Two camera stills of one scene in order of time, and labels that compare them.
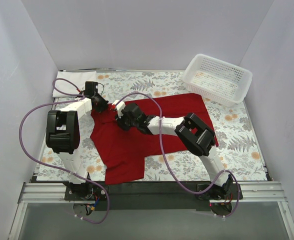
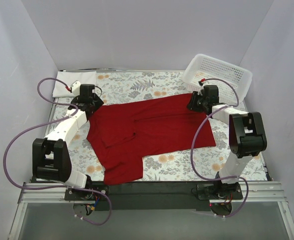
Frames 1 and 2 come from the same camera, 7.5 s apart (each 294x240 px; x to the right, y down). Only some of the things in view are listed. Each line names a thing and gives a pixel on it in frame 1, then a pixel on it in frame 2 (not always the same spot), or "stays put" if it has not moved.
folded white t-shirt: x=78 y=78 stays put
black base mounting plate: x=151 y=195 stays put
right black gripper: x=123 y=121 to x=193 y=103
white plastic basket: x=217 y=80 stays put
